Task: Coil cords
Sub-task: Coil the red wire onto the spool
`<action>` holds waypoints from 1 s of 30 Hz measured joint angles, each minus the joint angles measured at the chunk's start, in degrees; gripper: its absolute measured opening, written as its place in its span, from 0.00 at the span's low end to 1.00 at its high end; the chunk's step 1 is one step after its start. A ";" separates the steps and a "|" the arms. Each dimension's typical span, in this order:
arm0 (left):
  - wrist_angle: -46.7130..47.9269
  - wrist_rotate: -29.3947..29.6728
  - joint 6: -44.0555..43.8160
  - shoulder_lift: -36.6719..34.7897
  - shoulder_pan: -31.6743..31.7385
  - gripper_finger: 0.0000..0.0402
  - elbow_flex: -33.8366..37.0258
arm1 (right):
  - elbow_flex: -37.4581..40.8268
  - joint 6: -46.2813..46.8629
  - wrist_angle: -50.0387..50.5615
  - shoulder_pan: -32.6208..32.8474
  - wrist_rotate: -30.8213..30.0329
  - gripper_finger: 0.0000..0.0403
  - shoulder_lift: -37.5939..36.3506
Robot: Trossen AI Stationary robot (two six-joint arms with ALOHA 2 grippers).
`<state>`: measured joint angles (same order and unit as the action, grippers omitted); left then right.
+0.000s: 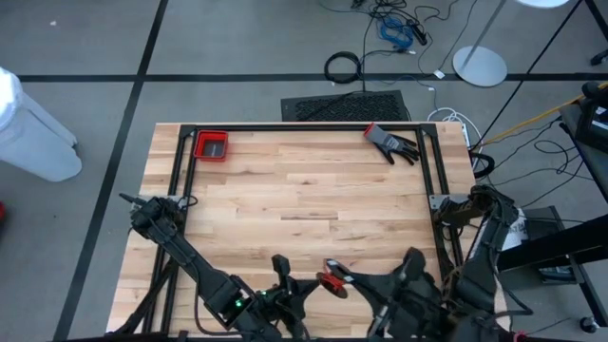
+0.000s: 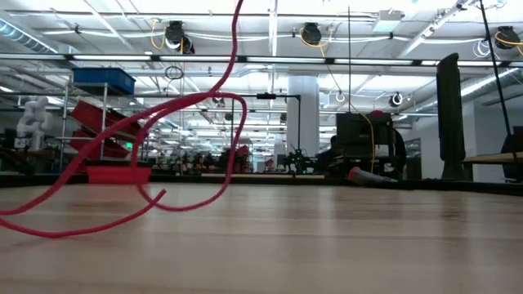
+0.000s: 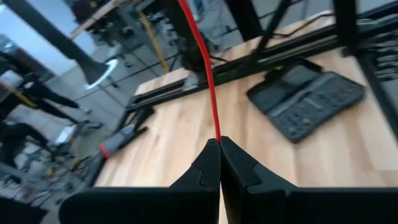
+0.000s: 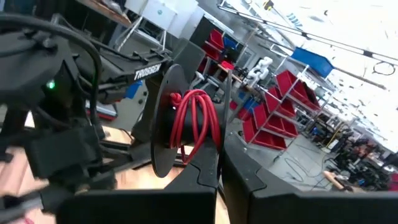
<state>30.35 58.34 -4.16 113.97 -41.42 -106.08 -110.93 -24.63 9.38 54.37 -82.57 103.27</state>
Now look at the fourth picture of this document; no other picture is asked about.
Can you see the red shelf bin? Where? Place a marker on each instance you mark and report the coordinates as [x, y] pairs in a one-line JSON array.
[[280, 104], [264, 138], [295, 88], [273, 123]]

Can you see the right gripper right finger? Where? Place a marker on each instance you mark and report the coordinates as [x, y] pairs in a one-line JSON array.
[[280, 208]]

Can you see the parts bin rack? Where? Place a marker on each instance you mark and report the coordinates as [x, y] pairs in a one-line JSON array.
[[214, 45]]

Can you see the white storage cabinet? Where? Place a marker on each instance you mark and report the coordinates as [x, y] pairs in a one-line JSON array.
[[168, 14]]

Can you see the blue storage bin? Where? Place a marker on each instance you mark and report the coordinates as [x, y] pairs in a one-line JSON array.
[[312, 62]]

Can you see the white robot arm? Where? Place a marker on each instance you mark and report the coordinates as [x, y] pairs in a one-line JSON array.
[[259, 71]]

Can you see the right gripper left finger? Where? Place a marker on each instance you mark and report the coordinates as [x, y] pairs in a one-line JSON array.
[[140, 208]]

